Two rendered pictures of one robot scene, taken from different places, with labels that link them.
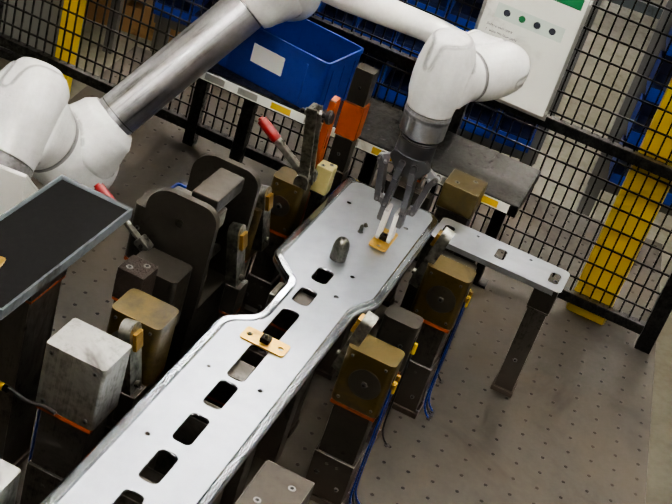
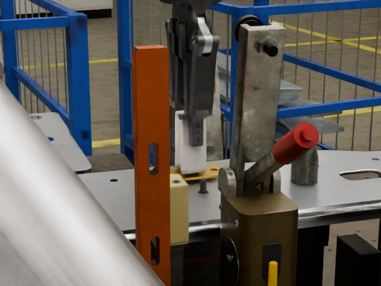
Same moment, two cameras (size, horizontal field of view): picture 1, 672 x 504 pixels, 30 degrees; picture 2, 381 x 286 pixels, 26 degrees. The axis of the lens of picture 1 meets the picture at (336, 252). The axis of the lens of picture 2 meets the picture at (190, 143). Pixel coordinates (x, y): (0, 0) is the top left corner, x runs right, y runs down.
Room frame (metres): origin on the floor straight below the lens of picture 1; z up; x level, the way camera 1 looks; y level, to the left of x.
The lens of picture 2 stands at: (2.63, 0.73, 1.33)
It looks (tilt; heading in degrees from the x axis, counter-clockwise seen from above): 17 degrees down; 240
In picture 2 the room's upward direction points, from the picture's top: straight up
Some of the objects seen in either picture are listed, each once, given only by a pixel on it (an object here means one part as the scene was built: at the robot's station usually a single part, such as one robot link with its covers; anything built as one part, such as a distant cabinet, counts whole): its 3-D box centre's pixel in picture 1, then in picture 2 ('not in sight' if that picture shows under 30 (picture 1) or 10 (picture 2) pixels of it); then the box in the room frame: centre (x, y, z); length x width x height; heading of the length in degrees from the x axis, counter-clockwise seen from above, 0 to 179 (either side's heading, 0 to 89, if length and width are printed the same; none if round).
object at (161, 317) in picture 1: (116, 396); not in sight; (1.60, 0.27, 0.89); 0.12 x 0.08 x 0.38; 78
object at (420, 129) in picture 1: (424, 122); not in sight; (2.16, -0.08, 1.28); 0.09 x 0.09 x 0.06
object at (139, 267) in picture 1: (116, 360); not in sight; (1.67, 0.30, 0.90); 0.05 x 0.05 x 0.40; 78
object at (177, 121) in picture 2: (394, 225); (187, 138); (2.16, -0.09, 1.05); 0.03 x 0.01 x 0.07; 168
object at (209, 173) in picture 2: (384, 237); (190, 169); (2.16, -0.08, 1.01); 0.08 x 0.04 x 0.01; 168
